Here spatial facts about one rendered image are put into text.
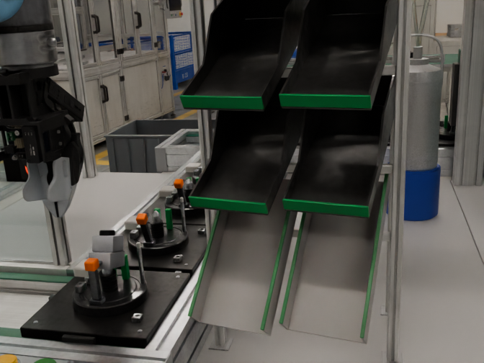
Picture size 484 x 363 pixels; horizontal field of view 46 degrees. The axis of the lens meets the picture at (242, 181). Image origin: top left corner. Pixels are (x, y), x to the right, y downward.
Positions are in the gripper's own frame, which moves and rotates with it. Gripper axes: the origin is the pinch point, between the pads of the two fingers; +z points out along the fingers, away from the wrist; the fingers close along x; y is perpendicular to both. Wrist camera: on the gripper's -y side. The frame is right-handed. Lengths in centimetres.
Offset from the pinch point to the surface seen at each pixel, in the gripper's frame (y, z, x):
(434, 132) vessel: -96, 12, 60
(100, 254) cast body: -17.8, 16.2, -4.9
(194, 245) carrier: -45, 26, 4
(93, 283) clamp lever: -14.1, 20.1, -5.0
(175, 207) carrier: -64, 24, -7
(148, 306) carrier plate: -18.0, 26.4, 3.3
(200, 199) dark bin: -11.9, 2.7, 17.0
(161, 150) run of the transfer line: -137, 29, -39
